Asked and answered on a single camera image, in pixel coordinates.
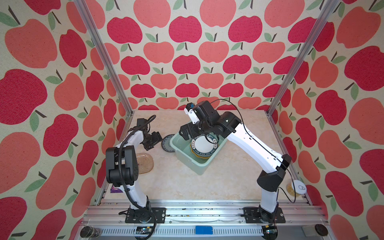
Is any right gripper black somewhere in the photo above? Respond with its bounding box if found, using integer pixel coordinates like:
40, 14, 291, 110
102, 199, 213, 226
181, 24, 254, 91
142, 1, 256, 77
176, 119, 211, 138

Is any small dark patterned plate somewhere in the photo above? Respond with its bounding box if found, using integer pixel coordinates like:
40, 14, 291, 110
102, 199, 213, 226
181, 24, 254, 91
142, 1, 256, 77
162, 134, 175, 153

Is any yellow polka dot plate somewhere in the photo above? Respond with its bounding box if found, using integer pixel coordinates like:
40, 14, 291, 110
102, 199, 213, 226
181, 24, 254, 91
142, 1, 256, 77
190, 145, 211, 160

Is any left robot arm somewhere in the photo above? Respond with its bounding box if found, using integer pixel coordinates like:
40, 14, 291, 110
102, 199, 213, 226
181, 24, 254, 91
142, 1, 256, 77
106, 115, 163, 223

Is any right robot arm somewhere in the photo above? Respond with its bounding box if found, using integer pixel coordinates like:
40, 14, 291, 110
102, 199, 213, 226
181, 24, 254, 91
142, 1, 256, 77
179, 101, 292, 223

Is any mint green plastic bin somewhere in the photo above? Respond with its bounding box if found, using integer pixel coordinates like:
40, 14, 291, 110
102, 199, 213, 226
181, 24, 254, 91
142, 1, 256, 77
170, 134, 227, 175

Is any purple Fox's candy bag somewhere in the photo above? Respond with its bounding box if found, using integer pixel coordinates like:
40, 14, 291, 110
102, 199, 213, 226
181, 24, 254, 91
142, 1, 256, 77
110, 185, 124, 194

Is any dark cylindrical can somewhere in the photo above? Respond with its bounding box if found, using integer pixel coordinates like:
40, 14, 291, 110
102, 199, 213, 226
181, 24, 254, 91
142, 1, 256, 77
80, 226, 102, 239

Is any grey box black knob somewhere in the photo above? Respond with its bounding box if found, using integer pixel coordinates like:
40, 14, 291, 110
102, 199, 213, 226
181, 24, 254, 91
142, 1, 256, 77
302, 224, 329, 237

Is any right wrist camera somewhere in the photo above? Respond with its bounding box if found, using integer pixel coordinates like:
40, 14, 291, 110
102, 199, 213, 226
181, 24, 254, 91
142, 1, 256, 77
184, 103, 200, 124

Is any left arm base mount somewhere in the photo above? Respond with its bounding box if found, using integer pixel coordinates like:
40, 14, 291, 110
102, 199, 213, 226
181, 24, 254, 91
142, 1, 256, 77
125, 208, 167, 224

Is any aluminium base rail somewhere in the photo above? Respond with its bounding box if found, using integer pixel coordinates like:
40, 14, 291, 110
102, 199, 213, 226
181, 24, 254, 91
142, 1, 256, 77
73, 200, 336, 240

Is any blue block on rail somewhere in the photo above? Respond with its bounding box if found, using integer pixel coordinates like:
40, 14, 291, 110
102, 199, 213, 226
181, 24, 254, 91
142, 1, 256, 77
195, 226, 213, 235

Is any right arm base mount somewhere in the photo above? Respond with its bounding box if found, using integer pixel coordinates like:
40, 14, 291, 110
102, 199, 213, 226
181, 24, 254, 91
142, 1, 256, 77
241, 207, 286, 224

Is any left aluminium frame post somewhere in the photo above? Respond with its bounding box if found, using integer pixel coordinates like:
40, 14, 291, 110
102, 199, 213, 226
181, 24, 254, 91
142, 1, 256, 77
73, 0, 134, 116

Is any aluminium frame post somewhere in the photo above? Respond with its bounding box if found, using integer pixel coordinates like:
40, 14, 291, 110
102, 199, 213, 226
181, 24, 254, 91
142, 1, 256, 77
73, 0, 134, 116
267, 0, 340, 118

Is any right aluminium frame post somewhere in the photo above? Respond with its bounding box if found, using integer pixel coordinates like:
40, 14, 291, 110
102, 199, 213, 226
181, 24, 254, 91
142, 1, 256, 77
267, 0, 340, 118

